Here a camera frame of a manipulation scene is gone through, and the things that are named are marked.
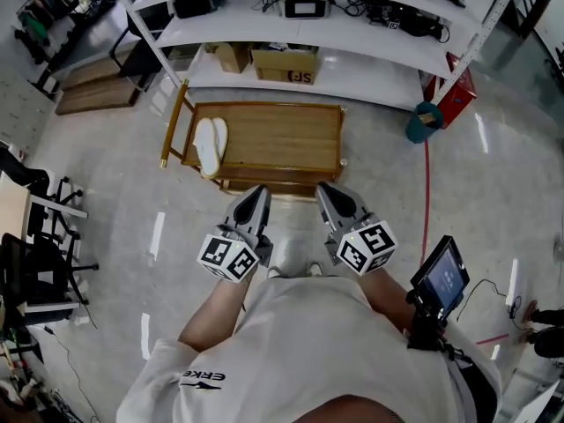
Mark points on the white screen device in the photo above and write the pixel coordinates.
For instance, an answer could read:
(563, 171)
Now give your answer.
(306, 8)

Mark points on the black mesh office chair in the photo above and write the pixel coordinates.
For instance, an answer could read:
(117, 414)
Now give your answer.
(35, 271)

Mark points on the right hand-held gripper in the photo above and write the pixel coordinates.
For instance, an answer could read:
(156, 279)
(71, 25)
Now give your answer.
(368, 249)

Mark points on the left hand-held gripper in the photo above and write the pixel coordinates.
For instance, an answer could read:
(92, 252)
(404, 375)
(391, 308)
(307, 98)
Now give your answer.
(227, 258)

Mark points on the person's right forearm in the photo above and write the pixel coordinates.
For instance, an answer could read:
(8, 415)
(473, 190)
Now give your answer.
(388, 302)

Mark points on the white frame table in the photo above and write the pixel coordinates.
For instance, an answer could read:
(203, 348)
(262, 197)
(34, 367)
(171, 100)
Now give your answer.
(544, 405)

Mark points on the person's neck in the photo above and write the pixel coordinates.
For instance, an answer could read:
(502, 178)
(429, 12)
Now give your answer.
(346, 412)

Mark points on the dark wooden platform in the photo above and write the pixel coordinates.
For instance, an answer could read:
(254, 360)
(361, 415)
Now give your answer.
(92, 97)

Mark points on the wooden-top desk with white legs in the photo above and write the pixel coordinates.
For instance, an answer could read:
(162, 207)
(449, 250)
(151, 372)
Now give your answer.
(13, 205)

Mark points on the teal waste bin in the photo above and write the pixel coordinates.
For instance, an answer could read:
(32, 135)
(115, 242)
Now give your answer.
(418, 132)

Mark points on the person's shoe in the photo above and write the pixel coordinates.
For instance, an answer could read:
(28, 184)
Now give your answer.
(315, 269)
(276, 273)

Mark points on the clothes rack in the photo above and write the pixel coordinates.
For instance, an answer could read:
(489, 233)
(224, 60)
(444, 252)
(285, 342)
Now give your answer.
(39, 20)

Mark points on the white metal shelving rack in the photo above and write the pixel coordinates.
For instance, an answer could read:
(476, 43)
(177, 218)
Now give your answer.
(374, 86)

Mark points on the large printed cardboard box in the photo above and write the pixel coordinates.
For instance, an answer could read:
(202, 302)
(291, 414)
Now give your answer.
(273, 62)

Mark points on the pair of white slippers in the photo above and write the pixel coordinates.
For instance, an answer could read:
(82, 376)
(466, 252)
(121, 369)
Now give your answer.
(206, 141)
(223, 135)

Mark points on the person's left shoe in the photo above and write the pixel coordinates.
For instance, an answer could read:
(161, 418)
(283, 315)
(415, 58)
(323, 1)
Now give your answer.
(276, 273)

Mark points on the person's white t-shirt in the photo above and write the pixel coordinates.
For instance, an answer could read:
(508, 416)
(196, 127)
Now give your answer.
(308, 346)

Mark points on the red box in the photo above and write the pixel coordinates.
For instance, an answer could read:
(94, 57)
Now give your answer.
(458, 99)

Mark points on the pile of black gear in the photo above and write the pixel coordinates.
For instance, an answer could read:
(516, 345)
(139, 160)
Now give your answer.
(414, 22)

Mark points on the small plain cardboard box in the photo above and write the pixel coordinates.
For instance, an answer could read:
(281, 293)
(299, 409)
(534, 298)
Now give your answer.
(233, 57)

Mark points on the white locker cabinet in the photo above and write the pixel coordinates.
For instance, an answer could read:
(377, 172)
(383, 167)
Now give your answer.
(22, 108)

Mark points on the black cantilever chair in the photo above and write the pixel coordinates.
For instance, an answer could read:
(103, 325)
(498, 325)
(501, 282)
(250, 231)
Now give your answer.
(141, 60)

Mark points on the person's left forearm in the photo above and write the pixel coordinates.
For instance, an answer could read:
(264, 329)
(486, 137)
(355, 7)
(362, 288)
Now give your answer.
(211, 315)

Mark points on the wooden three-tier cart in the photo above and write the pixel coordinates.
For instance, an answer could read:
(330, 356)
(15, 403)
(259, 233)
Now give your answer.
(282, 135)

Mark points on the black equipment case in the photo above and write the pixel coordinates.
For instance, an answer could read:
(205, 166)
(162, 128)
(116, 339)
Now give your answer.
(196, 6)

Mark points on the person's right shoe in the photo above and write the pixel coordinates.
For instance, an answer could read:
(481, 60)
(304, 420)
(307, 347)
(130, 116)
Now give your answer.
(315, 269)

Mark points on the small black monitor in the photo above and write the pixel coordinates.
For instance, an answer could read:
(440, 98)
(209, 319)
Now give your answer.
(445, 280)

